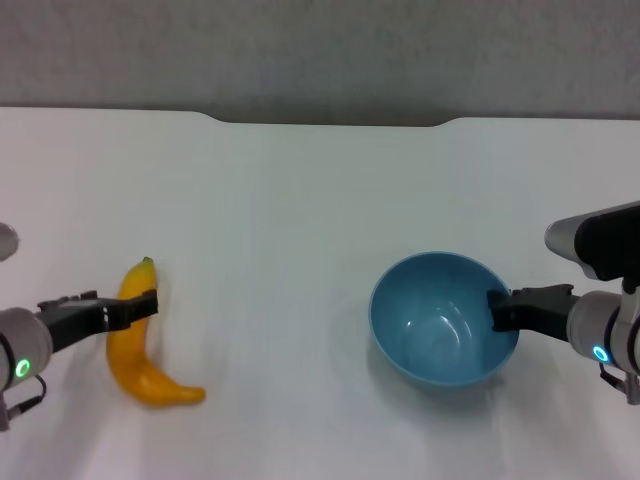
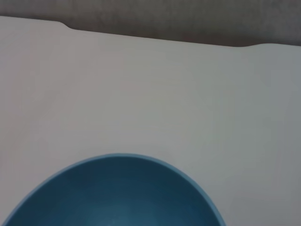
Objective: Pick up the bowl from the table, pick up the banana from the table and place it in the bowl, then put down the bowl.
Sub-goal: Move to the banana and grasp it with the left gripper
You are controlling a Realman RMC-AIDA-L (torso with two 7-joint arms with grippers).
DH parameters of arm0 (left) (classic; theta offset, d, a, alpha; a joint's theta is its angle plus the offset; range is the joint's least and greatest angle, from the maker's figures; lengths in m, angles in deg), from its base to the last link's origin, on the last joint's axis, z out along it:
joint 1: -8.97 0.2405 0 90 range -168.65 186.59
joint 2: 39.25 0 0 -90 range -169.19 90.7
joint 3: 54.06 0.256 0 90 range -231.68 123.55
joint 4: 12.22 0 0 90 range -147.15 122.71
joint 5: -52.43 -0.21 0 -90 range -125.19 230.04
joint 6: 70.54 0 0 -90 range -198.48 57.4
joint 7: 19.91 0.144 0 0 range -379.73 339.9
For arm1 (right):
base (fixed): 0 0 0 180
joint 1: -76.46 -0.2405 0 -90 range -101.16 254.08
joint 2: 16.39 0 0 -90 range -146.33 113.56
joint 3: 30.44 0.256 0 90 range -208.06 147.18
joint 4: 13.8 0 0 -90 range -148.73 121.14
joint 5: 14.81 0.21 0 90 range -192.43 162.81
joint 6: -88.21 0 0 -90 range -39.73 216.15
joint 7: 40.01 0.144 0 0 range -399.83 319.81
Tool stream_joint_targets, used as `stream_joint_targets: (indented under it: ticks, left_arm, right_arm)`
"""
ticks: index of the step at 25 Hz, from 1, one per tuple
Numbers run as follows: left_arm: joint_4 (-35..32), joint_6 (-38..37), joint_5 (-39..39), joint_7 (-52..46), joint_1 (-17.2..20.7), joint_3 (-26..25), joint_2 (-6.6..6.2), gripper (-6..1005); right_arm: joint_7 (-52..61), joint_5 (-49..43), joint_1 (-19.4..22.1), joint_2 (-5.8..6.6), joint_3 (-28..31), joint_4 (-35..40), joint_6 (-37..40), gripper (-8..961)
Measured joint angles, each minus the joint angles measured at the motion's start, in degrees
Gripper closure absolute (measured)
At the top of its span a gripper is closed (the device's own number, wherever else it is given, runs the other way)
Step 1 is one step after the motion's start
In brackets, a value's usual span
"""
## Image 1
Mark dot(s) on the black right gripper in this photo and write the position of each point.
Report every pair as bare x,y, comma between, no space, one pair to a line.
545,312

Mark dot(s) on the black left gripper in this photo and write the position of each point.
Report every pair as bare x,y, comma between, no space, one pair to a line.
70,320

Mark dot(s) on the yellow banana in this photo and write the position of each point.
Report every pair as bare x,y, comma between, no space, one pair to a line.
135,370

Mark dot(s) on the blue plastic bowl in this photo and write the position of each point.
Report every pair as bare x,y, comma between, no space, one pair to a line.
430,320

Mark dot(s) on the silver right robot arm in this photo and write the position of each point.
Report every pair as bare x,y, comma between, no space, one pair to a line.
600,330

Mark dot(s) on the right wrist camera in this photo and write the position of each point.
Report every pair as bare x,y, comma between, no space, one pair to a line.
605,240

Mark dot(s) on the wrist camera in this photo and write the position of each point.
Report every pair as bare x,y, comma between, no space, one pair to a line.
605,240
6,240

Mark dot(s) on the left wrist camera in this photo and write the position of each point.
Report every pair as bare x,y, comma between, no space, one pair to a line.
6,240

